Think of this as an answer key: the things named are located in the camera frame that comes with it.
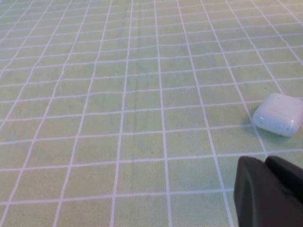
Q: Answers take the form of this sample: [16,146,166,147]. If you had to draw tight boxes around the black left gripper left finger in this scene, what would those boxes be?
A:
[233,156,303,227]

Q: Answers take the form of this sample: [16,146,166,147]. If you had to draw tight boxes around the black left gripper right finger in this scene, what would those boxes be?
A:
[264,155,303,202]

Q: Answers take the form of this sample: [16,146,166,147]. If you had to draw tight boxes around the white earbuds case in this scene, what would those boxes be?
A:
[252,92,303,137]

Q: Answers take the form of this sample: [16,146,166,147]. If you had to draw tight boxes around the green grid tablecloth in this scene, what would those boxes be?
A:
[0,0,303,227]

